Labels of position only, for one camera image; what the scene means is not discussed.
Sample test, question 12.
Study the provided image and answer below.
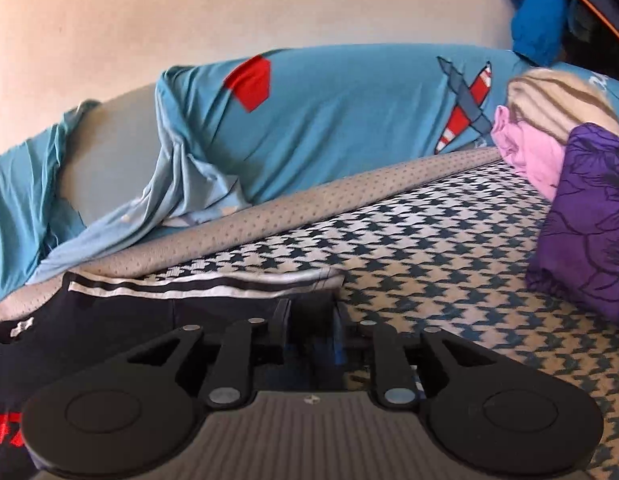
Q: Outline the black t-shirt red print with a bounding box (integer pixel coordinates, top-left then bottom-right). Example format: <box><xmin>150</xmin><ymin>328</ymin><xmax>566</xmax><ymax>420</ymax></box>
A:
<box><xmin>0</xmin><ymin>268</ymin><xmax>345</xmax><ymax>479</ymax></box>

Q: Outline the blue houndstooth bed cover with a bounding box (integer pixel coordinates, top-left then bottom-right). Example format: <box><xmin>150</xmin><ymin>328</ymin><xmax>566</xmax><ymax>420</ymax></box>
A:
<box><xmin>166</xmin><ymin>162</ymin><xmax>619</xmax><ymax>479</ymax></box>

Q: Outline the grey dotted mattress edge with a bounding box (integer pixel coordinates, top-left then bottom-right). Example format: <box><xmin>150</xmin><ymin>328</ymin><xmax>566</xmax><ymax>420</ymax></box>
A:
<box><xmin>0</xmin><ymin>146</ymin><xmax>504</xmax><ymax>323</ymax></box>

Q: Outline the purple floral folded garment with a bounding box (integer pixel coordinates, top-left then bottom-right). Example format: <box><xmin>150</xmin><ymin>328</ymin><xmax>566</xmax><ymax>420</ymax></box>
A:
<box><xmin>525</xmin><ymin>124</ymin><xmax>619</xmax><ymax>326</ymax></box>

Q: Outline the pink folded garment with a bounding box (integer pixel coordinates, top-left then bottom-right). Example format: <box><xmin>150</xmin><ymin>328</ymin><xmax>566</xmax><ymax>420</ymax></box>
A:
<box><xmin>491</xmin><ymin>105</ymin><xmax>565</xmax><ymax>202</ymax></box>

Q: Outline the blue airplane print bolster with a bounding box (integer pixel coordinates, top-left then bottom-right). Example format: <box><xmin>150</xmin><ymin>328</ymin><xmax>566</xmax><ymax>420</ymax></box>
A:
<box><xmin>0</xmin><ymin>44</ymin><xmax>619</xmax><ymax>301</ymax></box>

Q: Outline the cream striped folded garment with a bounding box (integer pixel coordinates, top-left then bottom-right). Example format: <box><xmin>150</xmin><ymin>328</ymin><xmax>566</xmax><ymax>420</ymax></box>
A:
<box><xmin>507</xmin><ymin>68</ymin><xmax>619</xmax><ymax>145</ymax></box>

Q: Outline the blue hanging garment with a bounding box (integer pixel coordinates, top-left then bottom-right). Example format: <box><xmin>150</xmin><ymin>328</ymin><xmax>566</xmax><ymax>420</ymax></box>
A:
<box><xmin>510</xmin><ymin>0</ymin><xmax>571</xmax><ymax>66</ymax></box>

